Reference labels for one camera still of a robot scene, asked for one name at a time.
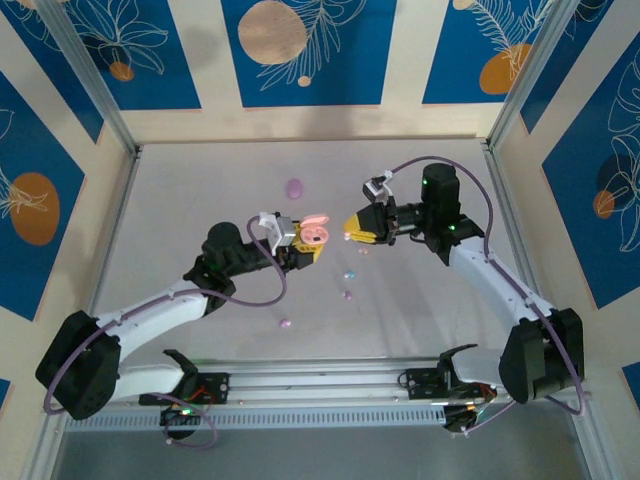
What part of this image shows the blue floral wall poster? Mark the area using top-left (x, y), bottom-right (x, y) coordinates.
top-left (0, 0), bottom-right (105, 145)
top-left (542, 47), bottom-right (640, 310)
top-left (519, 0), bottom-right (640, 135)
top-left (54, 0), bottom-right (202, 112)
top-left (0, 69), bottom-right (87, 322)

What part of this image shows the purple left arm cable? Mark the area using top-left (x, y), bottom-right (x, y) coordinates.
top-left (43, 214), bottom-right (289, 449)

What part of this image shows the aluminium side rail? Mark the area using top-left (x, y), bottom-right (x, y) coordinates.
top-left (482, 142), bottom-right (557, 354)
top-left (72, 147), bottom-right (144, 374)

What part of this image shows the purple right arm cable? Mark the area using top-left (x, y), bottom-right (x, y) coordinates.
top-left (387, 157), bottom-right (591, 436)

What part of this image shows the blue poster with beige circle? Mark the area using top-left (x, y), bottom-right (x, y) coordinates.
top-left (221, 0), bottom-right (400, 109)

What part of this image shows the pink earbud charging case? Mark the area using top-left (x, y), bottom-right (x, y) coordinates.
top-left (298, 213), bottom-right (331, 246)

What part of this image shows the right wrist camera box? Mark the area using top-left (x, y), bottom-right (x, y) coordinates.
top-left (363, 170), bottom-right (397, 205)

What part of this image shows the black controller board with LED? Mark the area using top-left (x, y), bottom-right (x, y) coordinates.
top-left (442, 399), bottom-right (494, 435)
top-left (159, 404), bottom-right (201, 441)

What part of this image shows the grey slotted cable duct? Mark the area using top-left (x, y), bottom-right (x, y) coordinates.
top-left (63, 405), bottom-right (447, 433)

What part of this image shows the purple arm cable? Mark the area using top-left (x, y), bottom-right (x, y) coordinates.
top-left (43, 214), bottom-right (289, 449)
top-left (387, 157), bottom-right (591, 436)

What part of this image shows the aluminium corner post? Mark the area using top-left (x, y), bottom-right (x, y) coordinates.
top-left (37, 0), bottom-right (142, 155)
top-left (487, 0), bottom-right (574, 149)

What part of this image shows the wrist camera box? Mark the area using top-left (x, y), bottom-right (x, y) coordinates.
top-left (258, 212), bottom-right (296, 250)
top-left (363, 170), bottom-right (397, 205)

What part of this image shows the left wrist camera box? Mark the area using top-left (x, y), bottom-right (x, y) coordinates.
top-left (258, 212), bottom-right (296, 250)

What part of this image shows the blue poster with fern drawing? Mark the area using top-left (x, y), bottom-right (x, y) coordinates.
top-left (422, 0), bottom-right (569, 106)

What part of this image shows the aluminium base frame rail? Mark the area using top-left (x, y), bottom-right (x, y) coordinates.
top-left (42, 355), bottom-right (586, 417)

